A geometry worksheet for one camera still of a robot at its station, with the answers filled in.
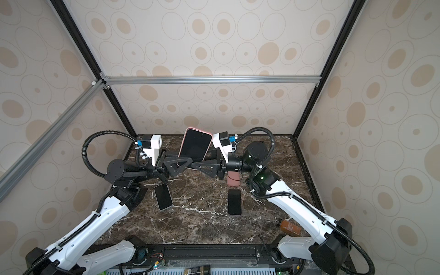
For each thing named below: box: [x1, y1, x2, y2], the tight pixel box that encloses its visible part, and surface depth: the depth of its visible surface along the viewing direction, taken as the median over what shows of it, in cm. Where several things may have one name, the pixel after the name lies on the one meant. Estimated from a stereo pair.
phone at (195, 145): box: [176, 127, 213, 167], surface depth 47 cm
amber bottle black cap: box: [280, 219, 302, 237], surface depth 79 cm
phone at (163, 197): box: [153, 183, 174, 212], surface depth 91 cm
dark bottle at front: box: [183, 264, 211, 275], surface depth 69 cm
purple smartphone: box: [228, 189, 242, 215], surface depth 92 cm
